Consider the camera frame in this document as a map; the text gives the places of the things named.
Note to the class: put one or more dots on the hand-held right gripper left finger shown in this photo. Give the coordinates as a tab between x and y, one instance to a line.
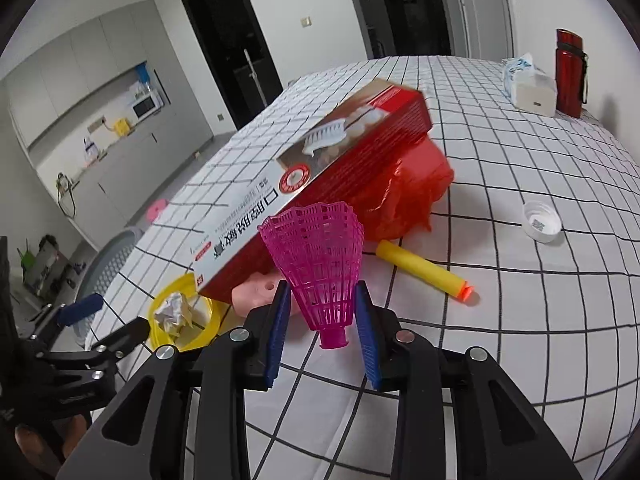
277	340

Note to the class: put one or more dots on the blue white tissue pack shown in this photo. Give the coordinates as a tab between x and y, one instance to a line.
517	72

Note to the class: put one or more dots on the crumpled white paper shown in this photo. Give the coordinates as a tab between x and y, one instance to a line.
172	312

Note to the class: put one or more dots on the yellow bowl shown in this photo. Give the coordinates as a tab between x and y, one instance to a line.
162	297

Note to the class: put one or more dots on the long red cardboard box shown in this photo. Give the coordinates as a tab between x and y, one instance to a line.
325	160

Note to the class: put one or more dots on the red plastic bag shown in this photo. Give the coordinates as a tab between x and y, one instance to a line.
415	185

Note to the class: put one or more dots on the pale pink plastic piece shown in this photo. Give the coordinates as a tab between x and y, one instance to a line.
252	292

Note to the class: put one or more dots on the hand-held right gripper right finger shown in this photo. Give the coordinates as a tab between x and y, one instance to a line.
367	345

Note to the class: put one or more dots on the grey perforated basket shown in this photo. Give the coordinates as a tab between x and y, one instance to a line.
112	260

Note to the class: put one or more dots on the yellow box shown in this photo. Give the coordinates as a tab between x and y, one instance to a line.
121	127

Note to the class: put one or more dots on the person's left hand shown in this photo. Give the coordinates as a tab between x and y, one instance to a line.
35	447

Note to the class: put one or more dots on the white bottle cap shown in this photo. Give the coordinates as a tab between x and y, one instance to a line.
542	222

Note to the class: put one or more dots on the red thermos bottle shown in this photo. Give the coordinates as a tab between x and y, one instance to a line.
567	75

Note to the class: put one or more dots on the black door frame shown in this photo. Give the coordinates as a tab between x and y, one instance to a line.
192	35

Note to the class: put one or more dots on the blue box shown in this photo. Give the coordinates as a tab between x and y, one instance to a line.
143	74

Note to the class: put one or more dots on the pink plastic shuttlecock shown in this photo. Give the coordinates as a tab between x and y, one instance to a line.
315	260

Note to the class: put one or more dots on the grey base cabinet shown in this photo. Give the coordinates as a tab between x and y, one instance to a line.
130	170

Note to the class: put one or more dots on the checked white tablecloth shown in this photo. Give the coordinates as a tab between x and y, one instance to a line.
525	310

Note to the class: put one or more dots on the yellow foam dart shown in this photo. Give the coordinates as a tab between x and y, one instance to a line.
420	267

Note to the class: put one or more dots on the grey wall cabinet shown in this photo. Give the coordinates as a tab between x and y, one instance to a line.
75	60

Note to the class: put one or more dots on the white microwave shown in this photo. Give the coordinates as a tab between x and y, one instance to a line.
145	107

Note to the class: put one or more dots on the white square box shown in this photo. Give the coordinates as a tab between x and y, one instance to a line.
535	95

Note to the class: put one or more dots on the grey door frame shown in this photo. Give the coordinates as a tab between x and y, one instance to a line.
360	10

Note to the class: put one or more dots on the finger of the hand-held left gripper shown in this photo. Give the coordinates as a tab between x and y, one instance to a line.
80	308
125	335

